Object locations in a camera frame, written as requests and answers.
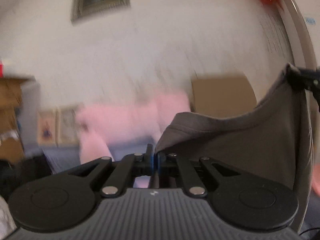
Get grey garment with pink cuffs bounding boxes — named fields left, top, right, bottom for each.
left=154, top=63, right=313, bottom=196

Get tan leather headrest cushion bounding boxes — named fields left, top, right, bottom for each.
left=191, top=73, right=257, bottom=118

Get grey printed sofa cover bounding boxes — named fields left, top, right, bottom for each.
left=42, top=141, right=153, bottom=174

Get black clothes pile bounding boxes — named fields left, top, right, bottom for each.
left=1, top=153, right=53, bottom=202

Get large pink plush toy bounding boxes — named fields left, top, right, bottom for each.
left=75, top=90, right=190, bottom=164

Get framed picture on wall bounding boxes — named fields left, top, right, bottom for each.
left=37, top=109, right=57, bottom=146

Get cardboard boxes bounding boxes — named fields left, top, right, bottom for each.
left=1, top=76, right=33, bottom=164

